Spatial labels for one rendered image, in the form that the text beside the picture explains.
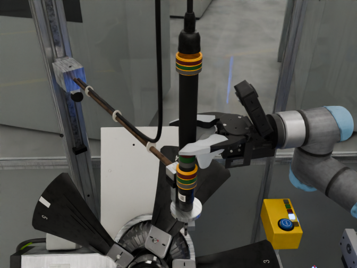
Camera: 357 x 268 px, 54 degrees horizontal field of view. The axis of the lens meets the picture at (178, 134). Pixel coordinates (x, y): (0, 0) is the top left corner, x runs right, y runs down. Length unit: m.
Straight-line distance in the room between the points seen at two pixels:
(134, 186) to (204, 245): 0.99
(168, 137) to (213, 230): 0.92
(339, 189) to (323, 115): 0.15
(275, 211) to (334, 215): 0.79
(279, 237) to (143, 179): 0.50
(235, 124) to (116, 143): 0.59
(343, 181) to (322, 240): 1.48
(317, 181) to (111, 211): 0.68
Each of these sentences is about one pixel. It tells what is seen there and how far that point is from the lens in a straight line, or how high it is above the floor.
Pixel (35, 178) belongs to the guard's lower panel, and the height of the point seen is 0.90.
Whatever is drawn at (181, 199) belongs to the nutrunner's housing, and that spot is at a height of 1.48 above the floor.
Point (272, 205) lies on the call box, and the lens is 1.34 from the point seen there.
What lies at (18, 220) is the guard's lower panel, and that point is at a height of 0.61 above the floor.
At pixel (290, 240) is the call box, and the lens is 1.30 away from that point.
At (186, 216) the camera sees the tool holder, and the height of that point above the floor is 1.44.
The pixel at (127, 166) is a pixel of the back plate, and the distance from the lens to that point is 1.17.
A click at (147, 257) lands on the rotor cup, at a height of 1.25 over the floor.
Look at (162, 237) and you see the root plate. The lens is 0.95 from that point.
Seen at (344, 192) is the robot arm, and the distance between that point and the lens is 0.76.
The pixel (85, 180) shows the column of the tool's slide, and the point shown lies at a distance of 1.54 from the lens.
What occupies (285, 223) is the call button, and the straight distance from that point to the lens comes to 1.28.
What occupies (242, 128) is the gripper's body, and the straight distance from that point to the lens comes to 0.66.
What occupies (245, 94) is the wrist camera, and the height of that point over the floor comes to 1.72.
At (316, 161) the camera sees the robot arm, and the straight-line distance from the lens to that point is 0.78.
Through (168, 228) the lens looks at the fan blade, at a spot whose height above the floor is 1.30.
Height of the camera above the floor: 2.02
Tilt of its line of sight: 35 degrees down
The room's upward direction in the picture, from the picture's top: straight up
